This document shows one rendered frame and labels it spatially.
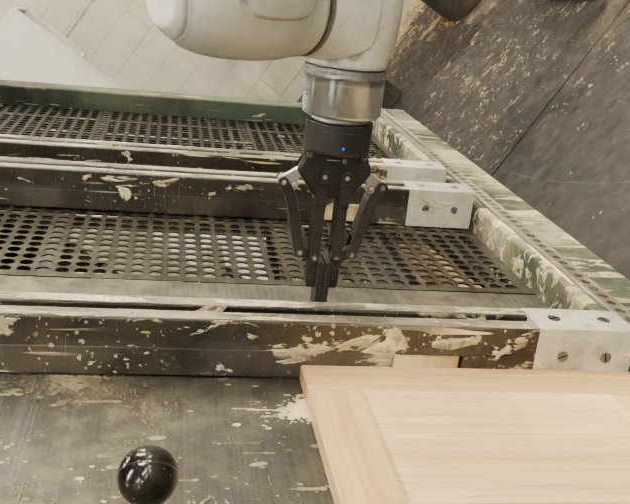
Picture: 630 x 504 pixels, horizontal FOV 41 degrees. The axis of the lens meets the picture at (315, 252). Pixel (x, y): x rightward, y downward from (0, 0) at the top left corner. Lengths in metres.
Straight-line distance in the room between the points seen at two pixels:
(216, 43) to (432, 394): 0.44
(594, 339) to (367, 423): 0.33
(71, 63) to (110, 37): 1.41
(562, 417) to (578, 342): 0.13
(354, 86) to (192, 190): 0.65
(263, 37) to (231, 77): 5.34
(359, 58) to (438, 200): 0.71
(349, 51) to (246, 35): 0.14
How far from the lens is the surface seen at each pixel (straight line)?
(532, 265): 1.36
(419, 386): 0.95
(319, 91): 0.91
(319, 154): 0.93
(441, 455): 0.84
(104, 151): 1.66
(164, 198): 1.50
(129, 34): 6.07
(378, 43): 0.90
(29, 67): 4.70
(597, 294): 1.23
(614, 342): 1.07
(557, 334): 1.04
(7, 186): 1.52
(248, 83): 6.15
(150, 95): 2.39
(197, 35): 0.77
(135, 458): 0.54
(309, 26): 0.83
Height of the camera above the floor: 1.60
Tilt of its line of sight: 19 degrees down
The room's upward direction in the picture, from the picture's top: 54 degrees counter-clockwise
